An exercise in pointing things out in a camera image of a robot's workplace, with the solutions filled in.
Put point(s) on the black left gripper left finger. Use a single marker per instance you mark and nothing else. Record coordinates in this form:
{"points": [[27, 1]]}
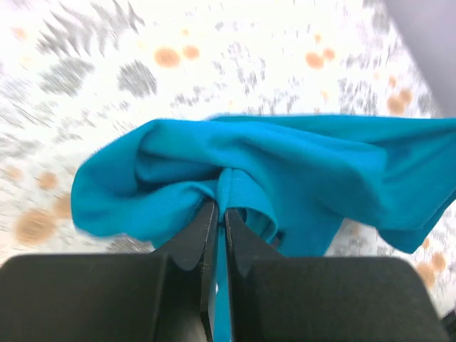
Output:
{"points": [[164, 295]]}

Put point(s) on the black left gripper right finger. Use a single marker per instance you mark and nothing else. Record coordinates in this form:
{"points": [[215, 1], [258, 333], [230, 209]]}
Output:
{"points": [[278, 298]]}

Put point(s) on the blue t shirt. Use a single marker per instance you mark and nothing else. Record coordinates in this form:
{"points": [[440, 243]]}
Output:
{"points": [[294, 180]]}

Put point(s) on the floral patterned table mat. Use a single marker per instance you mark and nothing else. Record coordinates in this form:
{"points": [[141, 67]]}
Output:
{"points": [[77, 74]]}

